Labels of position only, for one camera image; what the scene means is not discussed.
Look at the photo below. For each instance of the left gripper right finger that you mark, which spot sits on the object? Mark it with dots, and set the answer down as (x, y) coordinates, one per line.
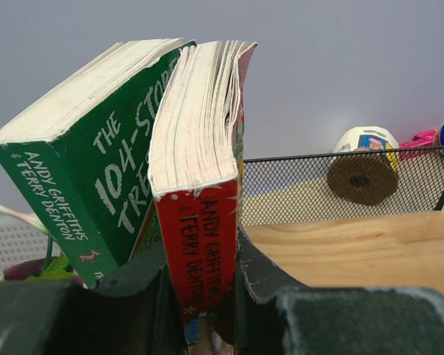
(277, 314)

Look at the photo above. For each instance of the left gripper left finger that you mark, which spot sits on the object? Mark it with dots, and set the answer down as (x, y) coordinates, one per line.
(131, 311)

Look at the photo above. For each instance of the black wire wooden shelf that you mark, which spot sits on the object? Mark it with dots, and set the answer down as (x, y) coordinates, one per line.
(292, 216)

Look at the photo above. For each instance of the green 104-storey treehouse book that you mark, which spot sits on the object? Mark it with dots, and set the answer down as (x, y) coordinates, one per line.
(78, 154)

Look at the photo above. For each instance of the red treehouse book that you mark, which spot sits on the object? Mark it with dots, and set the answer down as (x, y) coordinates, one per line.
(195, 173)

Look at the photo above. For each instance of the toy green leek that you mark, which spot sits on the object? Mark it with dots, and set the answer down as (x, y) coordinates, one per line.
(52, 249)

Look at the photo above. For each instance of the toy purple onion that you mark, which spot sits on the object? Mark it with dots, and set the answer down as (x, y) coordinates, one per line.
(58, 269)

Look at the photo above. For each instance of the white plastic basket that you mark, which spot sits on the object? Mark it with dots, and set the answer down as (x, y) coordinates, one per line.
(20, 242)

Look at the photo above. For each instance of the brown core paper roll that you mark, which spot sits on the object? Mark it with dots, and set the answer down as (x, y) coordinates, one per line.
(365, 165)

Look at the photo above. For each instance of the pink plastic object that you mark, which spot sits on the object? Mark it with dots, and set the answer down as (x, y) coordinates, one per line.
(418, 144)

